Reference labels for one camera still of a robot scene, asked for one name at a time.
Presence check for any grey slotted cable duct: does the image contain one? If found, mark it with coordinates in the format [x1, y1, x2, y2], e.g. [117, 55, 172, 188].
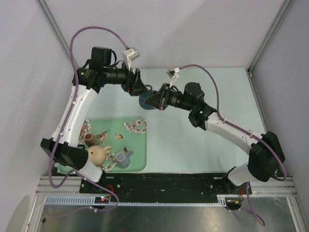
[44, 195, 242, 207]

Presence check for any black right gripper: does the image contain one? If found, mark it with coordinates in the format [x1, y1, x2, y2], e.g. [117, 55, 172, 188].
[143, 83, 194, 112]

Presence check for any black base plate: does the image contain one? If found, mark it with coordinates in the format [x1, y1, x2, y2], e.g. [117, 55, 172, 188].
[79, 172, 253, 203]

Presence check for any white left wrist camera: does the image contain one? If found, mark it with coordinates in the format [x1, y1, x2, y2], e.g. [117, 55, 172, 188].
[122, 47, 140, 71]

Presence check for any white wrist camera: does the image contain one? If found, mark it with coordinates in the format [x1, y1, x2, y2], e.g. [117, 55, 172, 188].
[122, 47, 140, 71]
[166, 68, 180, 88]

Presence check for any dark blue mug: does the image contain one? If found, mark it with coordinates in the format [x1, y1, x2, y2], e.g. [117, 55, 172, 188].
[139, 91, 156, 110]

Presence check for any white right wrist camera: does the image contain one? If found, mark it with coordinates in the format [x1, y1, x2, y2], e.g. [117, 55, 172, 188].
[166, 68, 180, 88]

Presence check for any aluminium corner post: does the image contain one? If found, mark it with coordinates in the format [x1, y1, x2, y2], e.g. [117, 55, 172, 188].
[247, 0, 295, 77]
[36, 0, 74, 69]

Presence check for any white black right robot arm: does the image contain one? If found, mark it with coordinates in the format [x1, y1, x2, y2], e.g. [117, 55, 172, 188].
[142, 82, 287, 194]

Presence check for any aluminium frame rail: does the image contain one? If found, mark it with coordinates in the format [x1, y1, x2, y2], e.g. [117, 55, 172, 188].
[36, 175, 83, 194]

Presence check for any brown small cup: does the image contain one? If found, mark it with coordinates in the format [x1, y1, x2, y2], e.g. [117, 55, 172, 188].
[84, 133, 97, 147]

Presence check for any green floral tray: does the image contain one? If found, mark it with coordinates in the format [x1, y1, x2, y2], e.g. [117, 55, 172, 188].
[56, 117, 147, 174]

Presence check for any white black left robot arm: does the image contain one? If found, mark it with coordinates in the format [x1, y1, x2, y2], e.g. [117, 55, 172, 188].
[41, 47, 149, 193]

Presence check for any right aluminium corner post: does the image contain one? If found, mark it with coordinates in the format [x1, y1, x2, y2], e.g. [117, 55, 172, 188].
[247, 0, 295, 77]

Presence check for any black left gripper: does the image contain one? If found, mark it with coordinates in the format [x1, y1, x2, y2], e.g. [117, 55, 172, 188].
[103, 59, 149, 96]

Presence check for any light blue coffee mug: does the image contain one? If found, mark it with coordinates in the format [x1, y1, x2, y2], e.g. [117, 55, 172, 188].
[115, 151, 134, 169]

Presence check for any left aluminium corner post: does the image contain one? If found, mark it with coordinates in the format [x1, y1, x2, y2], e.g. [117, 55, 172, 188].
[36, 0, 74, 69]

